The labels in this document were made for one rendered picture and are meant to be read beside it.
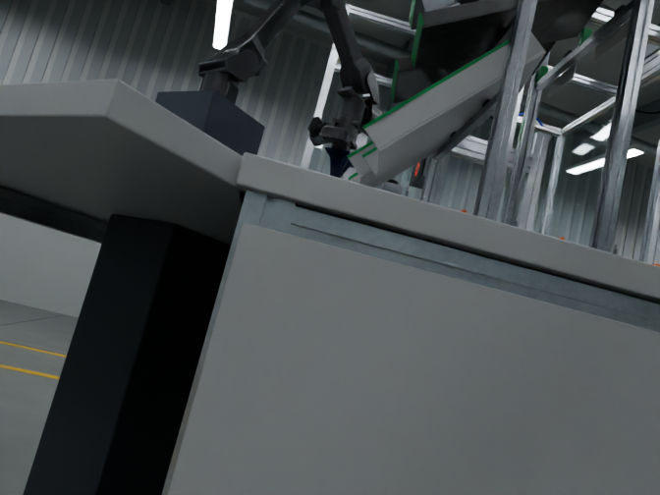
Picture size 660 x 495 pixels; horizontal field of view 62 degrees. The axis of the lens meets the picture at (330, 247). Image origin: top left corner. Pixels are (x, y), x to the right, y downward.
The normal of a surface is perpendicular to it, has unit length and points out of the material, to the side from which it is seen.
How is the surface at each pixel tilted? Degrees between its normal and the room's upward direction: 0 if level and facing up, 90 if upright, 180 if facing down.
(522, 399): 90
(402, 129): 90
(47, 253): 90
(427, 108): 90
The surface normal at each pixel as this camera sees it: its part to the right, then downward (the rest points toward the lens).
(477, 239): 0.12, -0.12
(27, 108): -0.49, -0.25
